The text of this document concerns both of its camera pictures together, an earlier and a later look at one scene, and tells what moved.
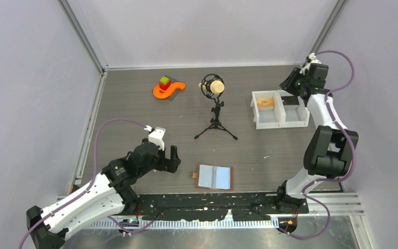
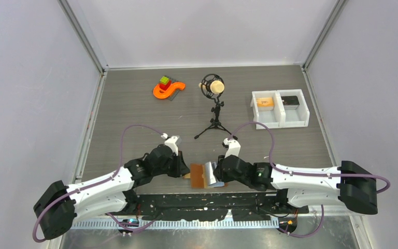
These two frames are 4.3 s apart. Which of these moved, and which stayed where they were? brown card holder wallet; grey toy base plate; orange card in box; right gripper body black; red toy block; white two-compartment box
Moved: right gripper body black; brown card holder wallet
Stayed: red toy block; grey toy base plate; white two-compartment box; orange card in box
